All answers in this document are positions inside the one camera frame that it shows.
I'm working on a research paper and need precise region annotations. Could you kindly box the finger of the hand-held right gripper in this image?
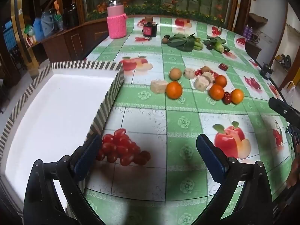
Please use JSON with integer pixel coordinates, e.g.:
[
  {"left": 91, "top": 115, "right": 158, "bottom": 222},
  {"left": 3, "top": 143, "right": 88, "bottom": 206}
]
[{"left": 268, "top": 97, "right": 300, "bottom": 125}]

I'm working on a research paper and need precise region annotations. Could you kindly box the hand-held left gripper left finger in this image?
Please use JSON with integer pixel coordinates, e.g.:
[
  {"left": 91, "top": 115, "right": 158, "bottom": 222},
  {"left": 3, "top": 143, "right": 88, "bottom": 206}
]
[{"left": 23, "top": 133, "right": 103, "bottom": 225}]

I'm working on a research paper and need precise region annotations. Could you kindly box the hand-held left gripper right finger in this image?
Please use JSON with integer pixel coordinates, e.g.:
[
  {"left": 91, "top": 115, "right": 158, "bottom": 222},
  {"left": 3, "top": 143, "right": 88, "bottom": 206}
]
[{"left": 196, "top": 133, "right": 275, "bottom": 225}]

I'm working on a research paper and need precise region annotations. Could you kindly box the orange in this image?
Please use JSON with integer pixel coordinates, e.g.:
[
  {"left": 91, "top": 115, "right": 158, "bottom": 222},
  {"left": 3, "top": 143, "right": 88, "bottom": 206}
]
[
  {"left": 166, "top": 81, "right": 183, "bottom": 99},
  {"left": 230, "top": 88, "right": 245, "bottom": 104},
  {"left": 209, "top": 84, "right": 225, "bottom": 100},
  {"left": 214, "top": 75, "right": 227, "bottom": 88}
]

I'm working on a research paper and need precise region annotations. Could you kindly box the white tray with striped rim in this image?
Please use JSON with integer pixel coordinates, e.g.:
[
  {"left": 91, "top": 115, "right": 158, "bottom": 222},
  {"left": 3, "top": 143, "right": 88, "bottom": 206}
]
[{"left": 0, "top": 60, "right": 125, "bottom": 216}]

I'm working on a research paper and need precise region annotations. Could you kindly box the tan round fruit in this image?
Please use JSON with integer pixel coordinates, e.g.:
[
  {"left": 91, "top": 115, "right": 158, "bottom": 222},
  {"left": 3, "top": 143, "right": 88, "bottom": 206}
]
[{"left": 169, "top": 68, "right": 182, "bottom": 80}]

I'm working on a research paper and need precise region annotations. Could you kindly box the person's right hand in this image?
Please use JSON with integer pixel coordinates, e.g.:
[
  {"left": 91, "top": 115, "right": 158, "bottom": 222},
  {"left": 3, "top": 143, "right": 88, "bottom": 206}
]
[{"left": 286, "top": 160, "right": 300, "bottom": 189}]

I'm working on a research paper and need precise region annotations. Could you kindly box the white plastic bag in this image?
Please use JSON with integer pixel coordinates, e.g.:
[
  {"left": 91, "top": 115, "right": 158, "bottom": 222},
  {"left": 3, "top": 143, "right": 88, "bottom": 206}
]
[{"left": 284, "top": 82, "right": 297, "bottom": 106}]

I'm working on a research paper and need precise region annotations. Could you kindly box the black box device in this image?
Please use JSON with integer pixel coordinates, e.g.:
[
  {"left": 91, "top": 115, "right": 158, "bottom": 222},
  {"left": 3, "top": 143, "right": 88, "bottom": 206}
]
[{"left": 261, "top": 62, "right": 274, "bottom": 80}]

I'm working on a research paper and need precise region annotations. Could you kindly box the yellow black tool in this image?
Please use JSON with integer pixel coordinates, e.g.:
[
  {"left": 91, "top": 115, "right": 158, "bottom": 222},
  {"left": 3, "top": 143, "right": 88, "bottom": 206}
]
[{"left": 275, "top": 54, "right": 292, "bottom": 67}]

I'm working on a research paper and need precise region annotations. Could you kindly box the green checked fruit-print tablecloth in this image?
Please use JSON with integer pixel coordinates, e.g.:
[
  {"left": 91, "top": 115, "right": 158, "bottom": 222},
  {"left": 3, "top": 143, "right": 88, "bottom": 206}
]
[{"left": 66, "top": 14, "right": 296, "bottom": 225}]

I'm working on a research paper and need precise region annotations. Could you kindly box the dark wooden chair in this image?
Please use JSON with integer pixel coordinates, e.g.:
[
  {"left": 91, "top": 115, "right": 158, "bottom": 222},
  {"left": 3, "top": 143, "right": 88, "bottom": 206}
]
[{"left": 245, "top": 41, "right": 262, "bottom": 61}]

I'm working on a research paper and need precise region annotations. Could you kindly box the wooden shelf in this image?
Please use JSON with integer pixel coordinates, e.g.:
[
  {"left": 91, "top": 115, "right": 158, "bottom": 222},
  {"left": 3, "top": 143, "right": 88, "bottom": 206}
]
[{"left": 249, "top": 13, "right": 269, "bottom": 30}]

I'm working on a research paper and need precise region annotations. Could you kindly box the green leaves bunch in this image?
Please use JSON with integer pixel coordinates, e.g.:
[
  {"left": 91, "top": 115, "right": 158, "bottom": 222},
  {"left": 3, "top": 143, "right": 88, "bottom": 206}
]
[
  {"left": 167, "top": 33, "right": 196, "bottom": 51},
  {"left": 203, "top": 35, "right": 227, "bottom": 50}
]

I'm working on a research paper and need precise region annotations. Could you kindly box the wooden cabinet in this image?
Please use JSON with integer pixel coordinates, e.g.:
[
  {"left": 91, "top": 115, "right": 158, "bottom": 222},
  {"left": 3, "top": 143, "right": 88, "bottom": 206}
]
[{"left": 28, "top": 16, "right": 110, "bottom": 64}]

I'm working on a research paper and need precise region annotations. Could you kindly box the pink bottle with knit sleeve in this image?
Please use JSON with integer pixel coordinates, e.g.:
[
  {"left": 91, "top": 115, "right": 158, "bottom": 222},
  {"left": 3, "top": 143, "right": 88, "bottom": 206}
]
[{"left": 107, "top": 0, "right": 128, "bottom": 39}]

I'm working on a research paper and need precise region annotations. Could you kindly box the blue thermos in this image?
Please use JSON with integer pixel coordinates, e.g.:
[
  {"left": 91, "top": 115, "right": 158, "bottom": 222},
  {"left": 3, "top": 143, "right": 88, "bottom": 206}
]
[{"left": 33, "top": 17, "right": 45, "bottom": 41}]

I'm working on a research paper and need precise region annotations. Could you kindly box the green bottle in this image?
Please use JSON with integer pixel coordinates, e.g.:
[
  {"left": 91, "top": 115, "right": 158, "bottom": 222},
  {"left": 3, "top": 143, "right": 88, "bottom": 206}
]
[{"left": 54, "top": 14, "right": 64, "bottom": 31}]

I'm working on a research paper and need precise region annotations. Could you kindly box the grey blue thermos jug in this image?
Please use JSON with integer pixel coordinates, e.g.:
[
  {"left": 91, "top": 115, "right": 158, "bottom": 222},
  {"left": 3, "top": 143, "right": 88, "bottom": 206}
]
[{"left": 41, "top": 10, "right": 58, "bottom": 38}]

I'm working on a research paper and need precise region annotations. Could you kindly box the black jar with red label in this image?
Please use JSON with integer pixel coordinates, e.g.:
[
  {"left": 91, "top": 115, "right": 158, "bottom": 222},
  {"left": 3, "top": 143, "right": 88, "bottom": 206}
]
[{"left": 142, "top": 22, "right": 158, "bottom": 38}]

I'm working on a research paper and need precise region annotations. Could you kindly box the black kettle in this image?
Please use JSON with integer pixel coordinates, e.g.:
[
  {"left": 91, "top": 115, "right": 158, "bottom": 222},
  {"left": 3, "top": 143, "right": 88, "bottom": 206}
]
[{"left": 64, "top": 3, "right": 79, "bottom": 29}]

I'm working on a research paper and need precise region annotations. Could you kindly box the flower garden wall mural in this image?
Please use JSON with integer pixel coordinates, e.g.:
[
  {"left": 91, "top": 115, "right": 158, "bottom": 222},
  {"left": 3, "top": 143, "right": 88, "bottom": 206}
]
[{"left": 82, "top": 0, "right": 237, "bottom": 29}]

